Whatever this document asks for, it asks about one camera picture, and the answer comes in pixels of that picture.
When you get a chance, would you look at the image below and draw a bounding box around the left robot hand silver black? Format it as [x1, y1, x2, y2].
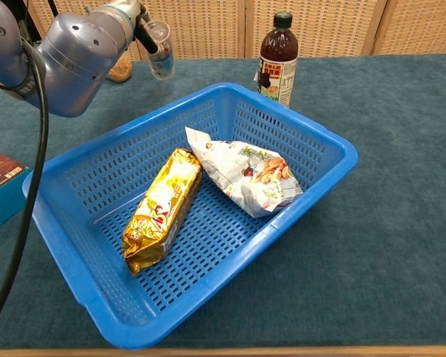
[132, 1, 161, 56]

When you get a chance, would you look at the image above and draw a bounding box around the clear plastic cup of nuts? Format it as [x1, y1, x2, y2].
[143, 20, 176, 81]

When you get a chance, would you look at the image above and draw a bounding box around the white green snack bag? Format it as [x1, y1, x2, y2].
[184, 126, 305, 219]

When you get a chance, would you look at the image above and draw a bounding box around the gold snack bar packet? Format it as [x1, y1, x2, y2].
[122, 147, 204, 276]

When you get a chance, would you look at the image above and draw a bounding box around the white-lidded jar of nuts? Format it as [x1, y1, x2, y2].
[107, 51, 134, 83]

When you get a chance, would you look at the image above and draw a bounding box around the dark tea bottle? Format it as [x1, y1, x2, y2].
[253, 11, 299, 109]

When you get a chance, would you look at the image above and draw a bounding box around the woven folding screen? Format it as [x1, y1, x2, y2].
[22, 0, 446, 62]

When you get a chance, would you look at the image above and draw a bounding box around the blue chocolate cookie box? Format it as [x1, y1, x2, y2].
[0, 144, 31, 237]

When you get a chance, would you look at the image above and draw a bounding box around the blue plastic mesh basket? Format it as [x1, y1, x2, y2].
[21, 82, 359, 350]

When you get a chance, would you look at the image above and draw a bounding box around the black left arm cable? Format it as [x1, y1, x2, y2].
[0, 36, 50, 338]

